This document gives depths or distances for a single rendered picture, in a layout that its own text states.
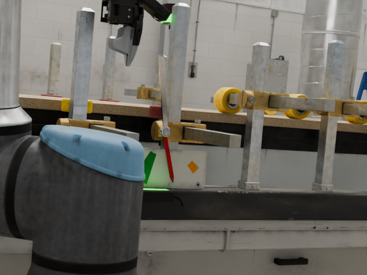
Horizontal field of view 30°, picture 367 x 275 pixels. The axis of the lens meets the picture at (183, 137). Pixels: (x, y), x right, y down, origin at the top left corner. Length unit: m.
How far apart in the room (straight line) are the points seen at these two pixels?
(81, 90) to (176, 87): 0.25
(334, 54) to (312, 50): 3.85
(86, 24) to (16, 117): 0.70
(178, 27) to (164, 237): 0.55
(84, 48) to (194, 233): 0.57
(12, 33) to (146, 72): 8.45
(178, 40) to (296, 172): 0.69
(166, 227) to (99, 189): 0.90
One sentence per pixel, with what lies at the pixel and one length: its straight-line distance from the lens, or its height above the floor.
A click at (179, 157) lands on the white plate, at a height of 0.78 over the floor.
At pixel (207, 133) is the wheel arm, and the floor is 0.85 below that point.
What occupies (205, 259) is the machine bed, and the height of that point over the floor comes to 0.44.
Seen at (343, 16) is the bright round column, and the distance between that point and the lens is 5.86.
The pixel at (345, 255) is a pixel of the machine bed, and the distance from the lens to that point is 2.45.
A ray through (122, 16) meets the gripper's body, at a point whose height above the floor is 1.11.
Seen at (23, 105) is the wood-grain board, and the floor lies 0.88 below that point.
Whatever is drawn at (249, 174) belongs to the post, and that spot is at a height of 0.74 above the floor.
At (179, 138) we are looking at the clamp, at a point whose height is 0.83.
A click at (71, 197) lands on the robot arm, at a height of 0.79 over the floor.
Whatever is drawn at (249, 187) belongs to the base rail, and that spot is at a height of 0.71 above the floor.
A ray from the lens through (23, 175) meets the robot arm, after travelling 0.95.
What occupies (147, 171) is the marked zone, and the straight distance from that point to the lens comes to 1.73.
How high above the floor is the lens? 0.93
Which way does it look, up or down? 3 degrees down
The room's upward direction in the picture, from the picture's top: 5 degrees clockwise
